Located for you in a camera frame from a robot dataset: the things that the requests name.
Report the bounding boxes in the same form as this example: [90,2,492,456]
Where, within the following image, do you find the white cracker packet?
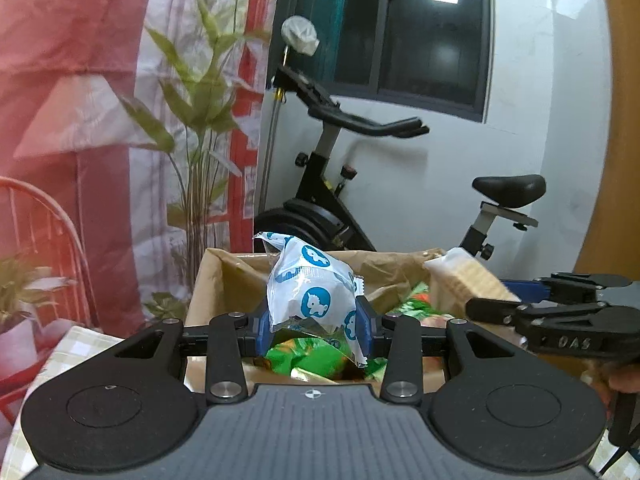
[423,247,520,318]

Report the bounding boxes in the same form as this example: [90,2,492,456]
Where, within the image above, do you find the blue white snack packet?
[254,231,367,367]

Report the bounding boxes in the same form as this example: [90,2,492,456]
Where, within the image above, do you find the person's right hand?
[582,361,640,410]

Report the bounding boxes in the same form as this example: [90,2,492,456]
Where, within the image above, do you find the cardboard box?
[183,246,591,396]

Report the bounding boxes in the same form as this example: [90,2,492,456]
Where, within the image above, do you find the wooden door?
[575,0,639,280]

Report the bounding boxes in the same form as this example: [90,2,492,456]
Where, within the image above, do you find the green snack packet in box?
[264,337,387,382]

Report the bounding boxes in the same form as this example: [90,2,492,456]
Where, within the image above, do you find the black exercise bike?
[252,64,548,264]

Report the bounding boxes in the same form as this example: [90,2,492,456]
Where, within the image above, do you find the checkered cartoon tablecloth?
[1,326,122,480]

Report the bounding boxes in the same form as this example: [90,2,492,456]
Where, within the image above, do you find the red printed backdrop sheet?
[1,0,276,426]

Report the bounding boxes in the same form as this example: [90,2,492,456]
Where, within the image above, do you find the dark window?
[269,0,492,122]

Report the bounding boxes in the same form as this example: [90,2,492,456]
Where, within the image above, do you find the white cloth on pole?
[281,15,320,56]

